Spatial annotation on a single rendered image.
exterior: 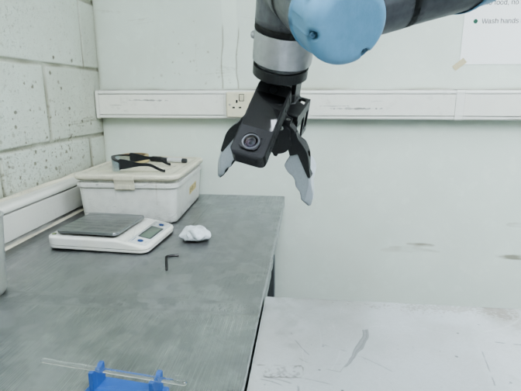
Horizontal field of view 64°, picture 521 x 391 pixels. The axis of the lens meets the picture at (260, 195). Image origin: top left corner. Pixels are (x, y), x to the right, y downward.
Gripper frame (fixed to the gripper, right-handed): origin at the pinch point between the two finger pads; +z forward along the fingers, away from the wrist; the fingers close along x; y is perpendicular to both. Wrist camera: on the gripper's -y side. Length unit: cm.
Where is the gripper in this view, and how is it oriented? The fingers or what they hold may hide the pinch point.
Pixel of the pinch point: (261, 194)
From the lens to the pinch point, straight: 64.7
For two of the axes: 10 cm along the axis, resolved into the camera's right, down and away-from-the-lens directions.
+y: 3.7, -5.7, 7.3
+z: -0.8, 7.7, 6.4
